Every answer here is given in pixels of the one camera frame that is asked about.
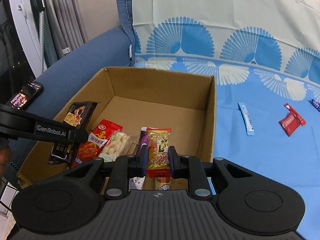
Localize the white door frame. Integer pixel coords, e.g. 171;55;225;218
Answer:
6;0;42;80

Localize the cardboard box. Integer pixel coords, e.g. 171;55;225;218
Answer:
16;66;217;189

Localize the brown peanut candy packet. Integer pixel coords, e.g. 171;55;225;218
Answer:
146;127;172;178

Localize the person's left hand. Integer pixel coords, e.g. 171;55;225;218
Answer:
0;145;12;178

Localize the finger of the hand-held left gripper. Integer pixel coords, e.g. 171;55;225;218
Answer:
66;126;90;145

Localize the light blue stick packet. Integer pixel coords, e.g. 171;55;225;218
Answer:
237;102;257;136

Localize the small silver white packet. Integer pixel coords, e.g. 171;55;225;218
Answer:
129;176;146;190

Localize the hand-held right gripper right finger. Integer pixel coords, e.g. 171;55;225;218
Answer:
168;145;273;199

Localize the fan-print blue bed sheet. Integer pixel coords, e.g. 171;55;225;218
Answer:
130;0;320;232

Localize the red spicy snack packet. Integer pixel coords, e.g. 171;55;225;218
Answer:
72;119;123;168

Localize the black snack packet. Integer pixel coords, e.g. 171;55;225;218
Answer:
47;101;100;167

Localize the grey curtain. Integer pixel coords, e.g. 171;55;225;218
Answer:
44;0;88;55

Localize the teal curtain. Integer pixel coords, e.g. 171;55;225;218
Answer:
30;0;59;67

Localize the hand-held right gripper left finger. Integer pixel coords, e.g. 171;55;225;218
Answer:
35;144;148;200

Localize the dark red snack packet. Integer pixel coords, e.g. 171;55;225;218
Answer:
279;112;302;137

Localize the purple snack packet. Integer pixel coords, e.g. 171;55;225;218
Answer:
134;127;150;155

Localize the black smartphone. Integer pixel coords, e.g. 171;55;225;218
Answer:
6;80;44;111

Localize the white rice cracker packet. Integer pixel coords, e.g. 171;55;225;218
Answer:
98;129;132;162

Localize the red stick packet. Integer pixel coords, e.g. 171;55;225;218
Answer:
284;103;307;126

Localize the braided steamer hose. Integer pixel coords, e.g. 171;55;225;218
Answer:
39;10;48;77

